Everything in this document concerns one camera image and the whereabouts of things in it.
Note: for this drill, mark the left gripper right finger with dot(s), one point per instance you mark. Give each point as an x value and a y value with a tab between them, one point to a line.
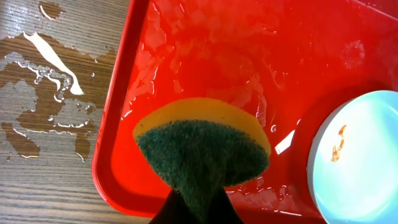
221	210

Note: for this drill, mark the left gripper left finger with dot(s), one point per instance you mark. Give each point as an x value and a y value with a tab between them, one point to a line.
173	211

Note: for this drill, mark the red plastic tray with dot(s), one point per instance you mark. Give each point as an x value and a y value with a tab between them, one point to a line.
288	63

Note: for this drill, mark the right light blue plate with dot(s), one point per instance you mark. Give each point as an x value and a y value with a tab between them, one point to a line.
352	165

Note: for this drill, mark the green and orange sponge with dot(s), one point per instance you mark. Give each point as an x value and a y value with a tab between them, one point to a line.
199	146

